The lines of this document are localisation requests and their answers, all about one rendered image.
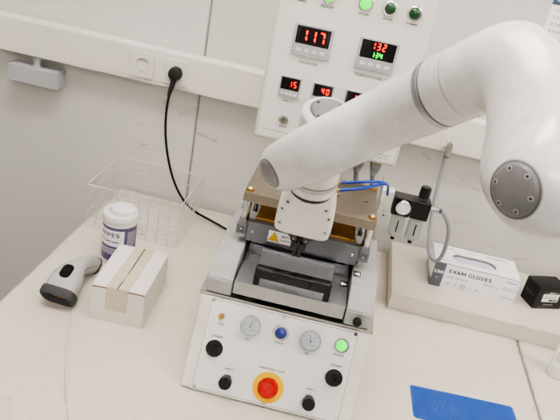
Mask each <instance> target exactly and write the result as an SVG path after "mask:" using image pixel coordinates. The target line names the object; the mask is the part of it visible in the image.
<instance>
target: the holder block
mask: <svg viewBox="0 0 560 420"><path fill-rule="evenodd" d="M263 248H267V249H271V250H274V251H278V252H282V253H288V254H292V253H293V251H290V250H287V249H282V248H279V247H273V246H269V245H265V244H261V243H258V242H253V243H252V251H251V254H255V255H259V256H261V253H262V249H263ZM300 257H303V258H309V259H312V260H317V261H320V262H324V263H330V264H334V265H335V268H334V272H333V273H336V274H339V275H343V276H344V273H345V270H346V266H347V264H346V263H342V262H336V261H332V260H328V259H325V258H321V257H314V256H311V255H307V254H304V253H301V255H300Z"/></svg>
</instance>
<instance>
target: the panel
mask: <svg viewBox="0 0 560 420"><path fill-rule="evenodd" d="M249 315H253V316H255V317H257V318H258V319H259V320H260V322H261V324H262V327H261V330H260V332H259V334H258V335H256V336H254V337H248V336H245V335H244V334H243V333H242V331H241V328H240V323H241V321H242V320H243V319H244V318H245V317H246V316H249ZM277 328H285V329H286V331H287V336H286V337H285V338H284V339H278V338H276V336H275V330H276V329H277ZM307 330H314V331H316V332H318V333H319V335H320V336H321V339H322V342H321V346H320V348H319V349H318V350H316V351H314V352H308V351H306V350H304V349H303V347H302V346H301V343H300V339H301V336H302V334H303V333H304V332H305V331H307ZM359 336H360V332H358V331H354V330H351V329H347V328H344V327H337V326H333V325H330V324H326V323H323V322H317V321H313V320H309V319H306V318H302V317H296V316H293V315H289V314H286V313H282V312H275V311H272V310H268V309H265V308H261V307H255V306H251V305H247V304H244V303H240V302H234V301H231V300H227V299H224V298H220V297H214V296H211V298H210V303H209V306H208V310H207V316H206V320H205V324H204V328H203V331H202V338H201V342H200V346H199V349H198V353H197V360H196V363H195V367H194V371H193V375H192V381H191V385H190V388H194V389H197V390H201V391H204V392H208V393H214V394H217V395H221V396H224V397H228V398H233V399H237V400H240V401H244V402H247V403H253V404H257V405H260V406H264V407H267V408H273V409H277V410H280V411H284V412H287V413H293V414H297V415H300V416H304V417H307V418H313V419H317V420H340V417H341V414H342V410H343V404H344V400H345V396H346V392H347V389H348V382H349V378H350V375H351V371H352V367H353V361H354V358H355V354H356V350H357V346H358V340H359ZM340 340H343V341H345V342H346V343H347V349H346V350H345V351H342V352H341V351H338V350H337V348H336V344H337V342H338V341H340ZM211 342H217V343H219V344H220V345H221V352H220V353H219V354H218V355H217V356H211V355H209V354H208V351H207V346H208V344H209V343H211ZM332 371H335V372H338V373H339V374H340V375H341V382H340V383H339V384H338V385H337V386H331V385H330V384H328V381H327V375H328V374H329V373H330V372H332ZM225 374H227V375H230V376H231V378H232V385H231V387H230V388H229V389H228V390H222V389H221V388H220V387H219V386H218V381H219V379H220V377H221V376H223V375H225ZM264 378H272V379H274V380H275V381H276V382H277V385H278V391H277V395H276V396H275V397H273V398H270V399H266V398H263V397H261V396H260V395H259V393H258V384H259V382H260V381H261V380H262V379H264ZM307 395H310V396H312V397H313V398H314V400H315V408H314V409H313V410H312V411H306V410H304V409H303V406H302V402H303V398H304V397H306V396H307Z"/></svg>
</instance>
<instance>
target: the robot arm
mask: <svg viewBox="0 0 560 420"><path fill-rule="evenodd" d="M485 114H486V119H487V125H486V132H485V138H484V143H483V147H482V155H481V160H480V168H479V176H480V183H481V187H482V191H483V194H484V196H485V198H486V199H487V202H488V203H489V205H490V207H491V208H492V210H493V211H494V212H495V213H496V214H497V215H498V217H499V218H500V219H501V220H502V221H503V222H504V223H505V224H507V225H508V226H509V227H510V228H511V229H512V230H514V231H515V232H517V233H520V234H522V235H523V236H526V237H529V238H534V239H541V240H560V42H559V41H558V40H557V39H556V38H555V37H554V36H553V35H552V34H551V33H550V32H549V31H548V30H546V29H545V28H543V27H541V26H539V25H537V24H536V23H533V22H528V21H523V20H512V21H506V22H500V23H496V24H493V25H492V26H490V27H486V28H484V29H482V30H480V31H478V32H475V33H474V34H473V35H471V36H469V37H466V38H464V39H463V40H461V41H459V42H456V43H454V44H453V45H452V46H450V47H447V48H445V49H443V50H442V51H441V52H438V53H436V54H434V55H432V56H431V57H428V58H426V59H425V60H423V61H421V62H419V63H417V64H415V65H413V66H412V67H410V68H408V69H406V70H404V71H402V72H400V73H399V74H397V75H395V76H393V77H391V78H389V79H388V80H386V81H385V82H382V83H380V84H379V85H377V86H376V87H374V88H372V89H370V90H368V91H367V92H365V93H363V94H361V95H359V96H357V97H355V98H354V99H352V100H350V101H348V102H343V101H341V100H338V99H336V98H333V97H315V98H312V99H310V100H308V101H306V102H305V103H304V104H303V106H302V110H301V114H300V118H299V123H298V125H297V127H296V129H295V130H294V131H292V132H290V133H289V134H287V135H285V136H284V137H281V138H280V139H278V140H277V141H275V142H273V143H272V144H270V145H269V146H268V147H266V149H265V150H264V151H263V152H262V155H261V157H260V159H259V163H258V169H259V172H260V175H261V177H262V180H263V181H264V182H265V183H266V184H267V185H268V186H269V187H270V188H273V189H276V190H278V191H282V194H281V197H280V200H279V204H278V206H277V213H276V217H275V219H274V223H273V225H274V226H275V228H276V229H278V230H279V231H282V232H285V233H287V234H288V235H289V237H290V240H291V244H290V248H291V249H293V250H292V256H296V253H297V257H298V258H300V255H301V252H305V250H306V246H307V244H309V242H310V241H312V240H318V241H325V240H327V239H329V238H330V237H331V230H332V226H333V219H334V215H335V211H336V205H337V188H338V182H339V179H340V176H341V173H342V172H344V171H346V170H348V169H350V168H353V167H355V166H357V165H358V164H361V163H364V162H366V161H367V160H369V159H371V158H374V157H376V156H377V155H379V154H381V153H385V152H386V151H388V150H390V149H393V148H396V147H398V146H401V145H403V144H406V143H410V142H412V141H415V140H418V139H420V138H425V137H426V136H429V135H432V134H434V133H438V132H441V131H443V130H445V129H448V128H451V127H454V126H457V125H458V124H461V123H465V122H467V121H469V120H472V119H474V118H478V117H481V116H483V115H485ZM300 237H301V238H300ZM299 239H300V242H299ZM298 243H299V245H298Z"/></svg>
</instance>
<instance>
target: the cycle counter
mask: <svg viewBox="0 0 560 420"><path fill-rule="evenodd" d="M327 35H328V33H327V32H322V31H318V30H314V29H310V28H305V27H302V29H301V33H300V38H299V42H303V43H310V44H313V45H318V46H321V47H325V43H326V40H327Z"/></svg>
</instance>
